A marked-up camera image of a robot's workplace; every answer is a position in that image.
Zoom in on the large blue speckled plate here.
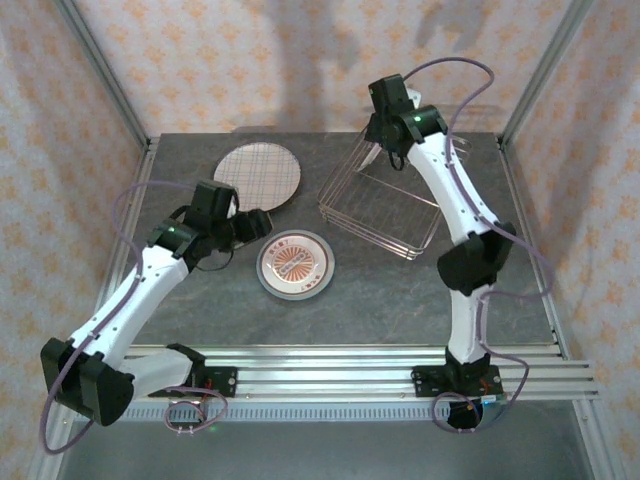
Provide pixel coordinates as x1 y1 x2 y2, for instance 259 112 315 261
212 141 303 215

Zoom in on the glass plate red sunburst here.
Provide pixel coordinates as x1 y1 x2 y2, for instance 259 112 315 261
255 229 337 302

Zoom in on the glass plate dark green rim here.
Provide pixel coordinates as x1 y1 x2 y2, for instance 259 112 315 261
446 133 474 164

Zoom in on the wire dish rack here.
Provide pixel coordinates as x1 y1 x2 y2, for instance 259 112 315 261
317 127 442 262

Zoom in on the aluminium table side rail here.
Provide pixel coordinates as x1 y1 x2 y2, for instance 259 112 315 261
102 137 161 351
495 132 571 361

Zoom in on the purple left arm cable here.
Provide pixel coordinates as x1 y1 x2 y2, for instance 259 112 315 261
42 180 230 455

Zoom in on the aluminium frame post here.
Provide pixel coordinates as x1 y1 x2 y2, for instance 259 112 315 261
499 0 599 147
52 0 152 147

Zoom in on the aluminium base rail beam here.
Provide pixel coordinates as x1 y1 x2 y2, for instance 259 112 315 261
119 344 600 404

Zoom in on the grey slotted cable duct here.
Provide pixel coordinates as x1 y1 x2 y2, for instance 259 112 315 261
124 404 576 423

